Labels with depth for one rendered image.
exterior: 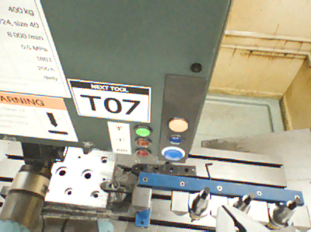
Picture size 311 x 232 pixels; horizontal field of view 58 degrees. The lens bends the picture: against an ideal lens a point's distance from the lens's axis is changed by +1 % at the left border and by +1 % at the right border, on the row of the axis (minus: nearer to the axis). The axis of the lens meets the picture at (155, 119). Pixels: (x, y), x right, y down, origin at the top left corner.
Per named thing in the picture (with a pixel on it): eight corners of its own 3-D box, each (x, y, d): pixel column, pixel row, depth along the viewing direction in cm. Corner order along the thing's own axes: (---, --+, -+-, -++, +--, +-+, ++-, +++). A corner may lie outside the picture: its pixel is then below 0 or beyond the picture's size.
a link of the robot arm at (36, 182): (2, 187, 57) (42, 191, 57) (12, 166, 60) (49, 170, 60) (16, 198, 64) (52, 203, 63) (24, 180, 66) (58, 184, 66)
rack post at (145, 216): (148, 227, 105) (151, 199, 81) (134, 226, 105) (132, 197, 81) (152, 201, 110) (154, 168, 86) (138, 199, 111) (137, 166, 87)
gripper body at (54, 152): (43, 139, 74) (26, 183, 67) (32, 121, 67) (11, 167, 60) (71, 142, 74) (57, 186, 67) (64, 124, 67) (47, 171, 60)
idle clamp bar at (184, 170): (194, 183, 116) (197, 176, 110) (131, 181, 115) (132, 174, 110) (193, 171, 118) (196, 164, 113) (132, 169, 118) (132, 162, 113)
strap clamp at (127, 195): (135, 202, 110) (134, 188, 98) (102, 198, 110) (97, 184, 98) (136, 195, 112) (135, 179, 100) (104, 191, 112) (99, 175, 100)
